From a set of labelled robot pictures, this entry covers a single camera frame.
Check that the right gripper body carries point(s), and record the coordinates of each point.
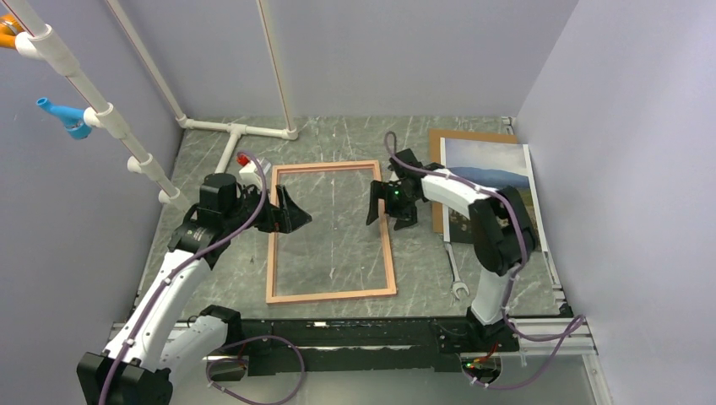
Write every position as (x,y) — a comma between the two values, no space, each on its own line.
(398,202)

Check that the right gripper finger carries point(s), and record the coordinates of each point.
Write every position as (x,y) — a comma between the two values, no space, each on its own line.
(404,219)
(376,195)

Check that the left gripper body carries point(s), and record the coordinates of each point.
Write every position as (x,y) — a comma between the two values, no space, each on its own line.
(235,218)

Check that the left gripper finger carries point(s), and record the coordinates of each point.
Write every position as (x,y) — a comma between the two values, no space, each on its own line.
(290,217)
(277,223)

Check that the brown backing board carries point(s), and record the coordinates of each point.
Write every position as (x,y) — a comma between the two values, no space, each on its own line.
(434,138)

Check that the wooden picture frame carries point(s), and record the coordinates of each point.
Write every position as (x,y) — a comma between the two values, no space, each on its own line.
(272,298)

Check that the landscape photo print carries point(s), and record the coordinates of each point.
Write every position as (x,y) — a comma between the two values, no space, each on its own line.
(496,165)

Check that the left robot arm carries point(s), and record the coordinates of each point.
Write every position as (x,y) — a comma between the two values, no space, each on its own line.
(142,364)

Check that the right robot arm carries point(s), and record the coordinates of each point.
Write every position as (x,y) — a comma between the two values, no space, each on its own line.
(503,235)

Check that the silver wrench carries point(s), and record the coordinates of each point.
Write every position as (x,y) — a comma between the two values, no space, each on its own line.
(459,288)

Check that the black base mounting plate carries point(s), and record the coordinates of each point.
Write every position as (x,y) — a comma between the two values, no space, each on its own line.
(440,343)

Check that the blue pipe fitting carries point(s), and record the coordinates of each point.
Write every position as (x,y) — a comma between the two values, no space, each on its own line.
(72,119)

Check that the white PVC pipe stand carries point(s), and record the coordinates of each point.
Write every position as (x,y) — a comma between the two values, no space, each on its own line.
(41,42)

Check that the orange pipe fitting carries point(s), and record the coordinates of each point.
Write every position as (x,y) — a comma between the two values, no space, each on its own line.
(10,28)

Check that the aluminium rail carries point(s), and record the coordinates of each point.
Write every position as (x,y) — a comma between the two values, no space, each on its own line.
(537,337)

